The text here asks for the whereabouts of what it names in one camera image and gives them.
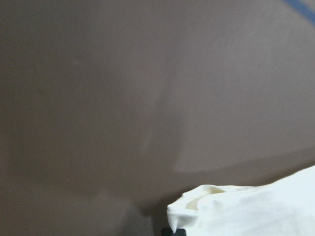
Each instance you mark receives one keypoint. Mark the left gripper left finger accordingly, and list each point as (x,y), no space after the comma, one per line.
(166,232)

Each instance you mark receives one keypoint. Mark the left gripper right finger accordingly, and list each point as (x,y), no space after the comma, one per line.
(180,232)

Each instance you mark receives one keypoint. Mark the white long-sleeve printed shirt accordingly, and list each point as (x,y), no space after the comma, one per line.
(285,207)

